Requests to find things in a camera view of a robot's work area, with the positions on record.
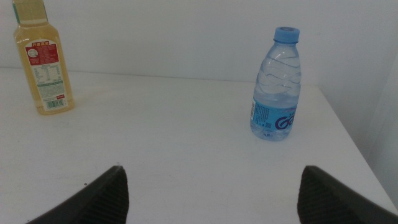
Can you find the clear water bottle blue cap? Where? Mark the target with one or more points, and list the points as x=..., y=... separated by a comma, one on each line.
x=275, y=93

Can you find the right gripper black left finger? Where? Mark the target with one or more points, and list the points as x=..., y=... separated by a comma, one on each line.
x=105, y=199

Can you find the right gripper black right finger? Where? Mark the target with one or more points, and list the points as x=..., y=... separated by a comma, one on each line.
x=323, y=202

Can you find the yellow tea bottle white cap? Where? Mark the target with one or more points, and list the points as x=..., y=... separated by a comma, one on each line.
x=46, y=77

